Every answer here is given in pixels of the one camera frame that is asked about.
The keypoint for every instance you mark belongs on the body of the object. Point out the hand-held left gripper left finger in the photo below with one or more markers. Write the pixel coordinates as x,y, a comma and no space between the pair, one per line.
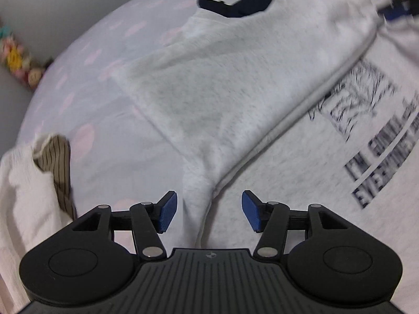
168,211

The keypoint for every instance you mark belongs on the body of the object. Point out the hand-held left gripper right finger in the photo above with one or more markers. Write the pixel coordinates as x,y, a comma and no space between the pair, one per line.
251,211

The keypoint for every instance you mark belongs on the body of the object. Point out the light grey printed sweatshirt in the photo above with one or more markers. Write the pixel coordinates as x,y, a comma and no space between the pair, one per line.
229,88

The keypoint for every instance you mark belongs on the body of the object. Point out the brown striped cloth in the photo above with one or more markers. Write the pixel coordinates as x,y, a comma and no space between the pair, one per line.
60,166

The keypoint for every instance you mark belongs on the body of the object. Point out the white knit cloth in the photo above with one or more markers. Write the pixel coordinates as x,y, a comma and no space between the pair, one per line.
26,196

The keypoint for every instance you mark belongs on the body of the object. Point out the column of stuffed toys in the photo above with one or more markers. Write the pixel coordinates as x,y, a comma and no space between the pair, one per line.
16,59

